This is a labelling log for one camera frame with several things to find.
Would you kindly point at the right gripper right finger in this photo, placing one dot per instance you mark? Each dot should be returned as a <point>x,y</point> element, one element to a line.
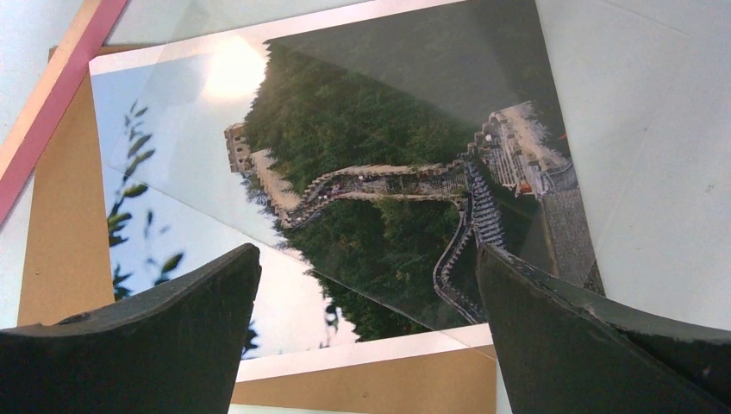
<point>563,349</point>

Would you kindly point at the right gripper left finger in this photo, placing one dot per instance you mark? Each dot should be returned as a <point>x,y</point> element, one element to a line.
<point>175,348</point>

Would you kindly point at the clear acrylic sheet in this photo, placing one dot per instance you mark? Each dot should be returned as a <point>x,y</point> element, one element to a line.
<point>365,114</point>

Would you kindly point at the pink wooden photo frame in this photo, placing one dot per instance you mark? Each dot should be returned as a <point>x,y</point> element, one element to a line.
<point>52,95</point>

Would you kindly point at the Great Wall photo print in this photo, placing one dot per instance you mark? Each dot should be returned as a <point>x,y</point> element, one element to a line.
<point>354,188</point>

